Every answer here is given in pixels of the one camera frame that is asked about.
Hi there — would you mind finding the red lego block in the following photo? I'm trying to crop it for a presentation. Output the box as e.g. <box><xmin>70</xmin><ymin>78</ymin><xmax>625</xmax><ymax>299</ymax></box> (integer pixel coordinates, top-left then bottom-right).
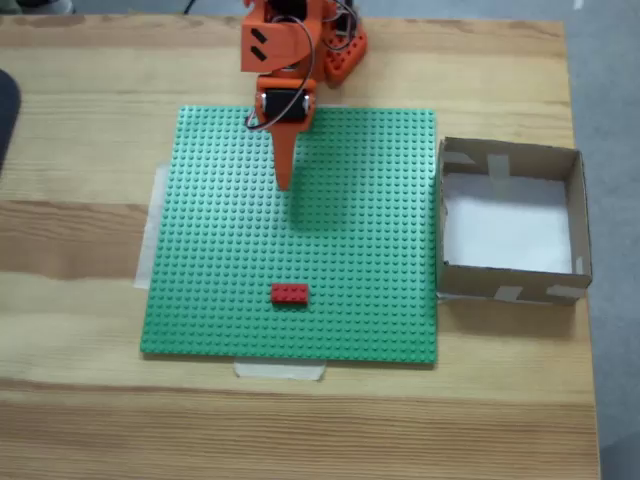
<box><xmin>271</xmin><ymin>283</ymin><xmax>310</xmax><ymax>307</ymax></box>

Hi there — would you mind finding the green lego baseplate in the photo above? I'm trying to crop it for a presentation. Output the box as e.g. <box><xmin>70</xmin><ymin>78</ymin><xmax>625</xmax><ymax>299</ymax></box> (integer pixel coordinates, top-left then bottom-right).
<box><xmin>139</xmin><ymin>103</ymin><xmax>440</xmax><ymax>370</ymax></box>

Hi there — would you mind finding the open cardboard box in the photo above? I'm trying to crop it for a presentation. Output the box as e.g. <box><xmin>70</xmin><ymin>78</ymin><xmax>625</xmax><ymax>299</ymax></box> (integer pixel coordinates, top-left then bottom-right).
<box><xmin>435</xmin><ymin>136</ymin><xmax>595</xmax><ymax>307</ymax></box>

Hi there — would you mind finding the masking tape strip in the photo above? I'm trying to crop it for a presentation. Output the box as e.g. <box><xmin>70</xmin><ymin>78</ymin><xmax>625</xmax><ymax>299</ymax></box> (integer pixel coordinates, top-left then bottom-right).
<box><xmin>233</xmin><ymin>358</ymin><xmax>327</xmax><ymax>384</ymax></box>
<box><xmin>132</xmin><ymin>162</ymin><xmax>171</xmax><ymax>291</ymax></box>

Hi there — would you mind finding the white paper sheet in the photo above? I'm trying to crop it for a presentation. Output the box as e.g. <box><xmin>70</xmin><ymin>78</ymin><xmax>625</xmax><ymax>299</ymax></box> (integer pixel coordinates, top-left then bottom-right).
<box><xmin>442</xmin><ymin>172</ymin><xmax>574</xmax><ymax>275</ymax></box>

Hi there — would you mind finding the black rounded object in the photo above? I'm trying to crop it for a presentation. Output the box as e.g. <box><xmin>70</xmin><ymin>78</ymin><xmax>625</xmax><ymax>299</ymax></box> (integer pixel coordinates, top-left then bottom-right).
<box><xmin>0</xmin><ymin>68</ymin><xmax>24</xmax><ymax>174</ymax></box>

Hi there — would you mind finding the thin gripper motor cable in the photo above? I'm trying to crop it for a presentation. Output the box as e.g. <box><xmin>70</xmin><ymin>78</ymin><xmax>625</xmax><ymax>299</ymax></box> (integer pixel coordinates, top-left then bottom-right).
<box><xmin>244</xmin><ymin>14</ymin><xmax>316</xmax><ymax>132</ymax></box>

